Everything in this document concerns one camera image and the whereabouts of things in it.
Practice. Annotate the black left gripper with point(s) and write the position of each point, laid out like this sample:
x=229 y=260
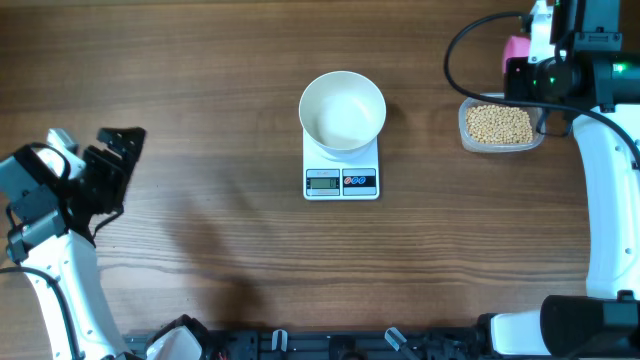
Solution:
x=115 y=170

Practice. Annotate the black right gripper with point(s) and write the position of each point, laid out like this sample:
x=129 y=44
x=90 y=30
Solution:
x=513 y=78

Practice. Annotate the pink plastic scoop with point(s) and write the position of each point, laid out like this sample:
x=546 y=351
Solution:
x=515 y=47

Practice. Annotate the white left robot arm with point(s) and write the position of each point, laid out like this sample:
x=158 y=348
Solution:
x=53 y=195

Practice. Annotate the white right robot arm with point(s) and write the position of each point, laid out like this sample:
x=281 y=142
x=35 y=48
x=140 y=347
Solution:
x=605 y=322

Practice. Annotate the white digital kitchen scale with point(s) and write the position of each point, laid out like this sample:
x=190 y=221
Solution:
x=330 y=175

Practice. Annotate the cream white bowl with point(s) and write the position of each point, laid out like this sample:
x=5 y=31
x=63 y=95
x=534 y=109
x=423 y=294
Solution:
x=342 y=111

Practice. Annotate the clear plastic bean container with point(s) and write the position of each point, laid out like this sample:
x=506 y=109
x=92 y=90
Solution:
x=491 y=128

